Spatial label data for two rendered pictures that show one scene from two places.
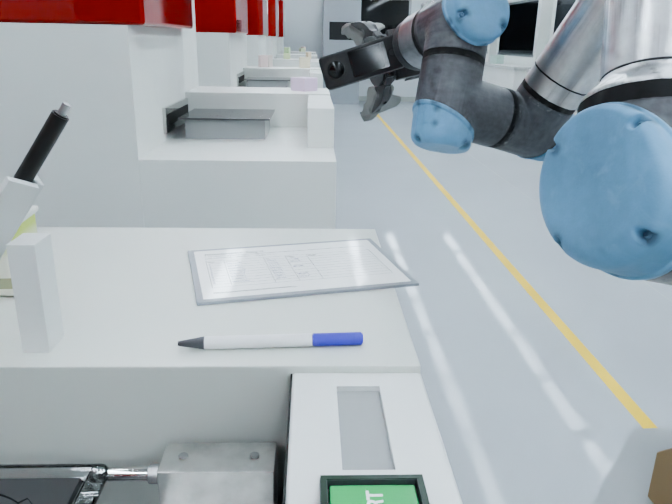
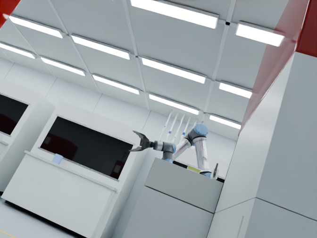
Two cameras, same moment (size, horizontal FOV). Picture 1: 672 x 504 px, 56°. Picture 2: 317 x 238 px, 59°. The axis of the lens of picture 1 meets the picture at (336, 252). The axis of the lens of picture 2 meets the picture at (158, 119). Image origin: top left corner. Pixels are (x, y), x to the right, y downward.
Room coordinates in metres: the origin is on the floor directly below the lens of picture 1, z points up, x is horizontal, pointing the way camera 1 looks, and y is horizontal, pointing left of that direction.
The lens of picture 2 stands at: (0.47, 1.90, 0.69)
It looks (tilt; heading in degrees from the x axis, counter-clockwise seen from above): 19 degrees up; 284
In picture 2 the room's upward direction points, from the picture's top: 23 degrees clockwise
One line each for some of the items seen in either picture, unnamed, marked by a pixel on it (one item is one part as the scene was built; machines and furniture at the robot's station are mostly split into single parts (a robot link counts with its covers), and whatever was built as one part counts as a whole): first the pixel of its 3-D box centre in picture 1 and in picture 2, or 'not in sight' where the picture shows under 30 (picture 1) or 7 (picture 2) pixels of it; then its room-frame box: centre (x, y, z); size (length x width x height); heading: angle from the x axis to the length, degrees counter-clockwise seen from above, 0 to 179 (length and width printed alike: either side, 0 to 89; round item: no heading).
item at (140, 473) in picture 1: (133, 473); not in sight; (0.37, 0.14, 0.89); 0.05 x 0.01 x 0.01; 92
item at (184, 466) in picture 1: (219, 471); not in sight; (0.37, 0.08, 0.89); 0.08 x 0.03 x 0.03; 92
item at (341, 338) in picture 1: (271, 340); not in sight; (0.43, 0.05, 0.97); 0.14 x 0.01 x 0.01; 96
